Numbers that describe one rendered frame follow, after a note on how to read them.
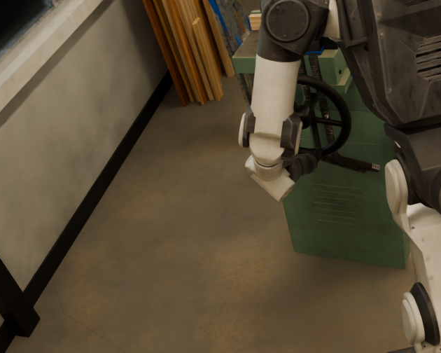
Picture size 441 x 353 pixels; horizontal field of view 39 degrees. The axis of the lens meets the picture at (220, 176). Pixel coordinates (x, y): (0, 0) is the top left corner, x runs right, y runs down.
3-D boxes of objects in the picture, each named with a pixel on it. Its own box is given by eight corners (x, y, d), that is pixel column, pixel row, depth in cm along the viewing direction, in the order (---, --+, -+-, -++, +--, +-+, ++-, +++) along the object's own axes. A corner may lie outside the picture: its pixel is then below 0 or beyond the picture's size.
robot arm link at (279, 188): (289, 198, 166) (272, 208, 156) (260, 172, 169) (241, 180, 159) (313, 167, 161) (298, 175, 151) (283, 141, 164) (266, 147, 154)
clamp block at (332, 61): (290, 83, 181) (285, 57, 176) (304, 59, 190) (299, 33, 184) (339, 85, 175) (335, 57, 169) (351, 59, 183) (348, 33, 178)
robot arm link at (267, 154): (289, 183, 147) (290, 161, 129) (246, 177, 148) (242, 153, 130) (296, 142, 150) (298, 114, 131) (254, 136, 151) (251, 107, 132)
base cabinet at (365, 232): (291, 253, 248) (257, 108, 205) (332, 162, 286) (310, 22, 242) (405, 271, 228) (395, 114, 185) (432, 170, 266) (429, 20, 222)
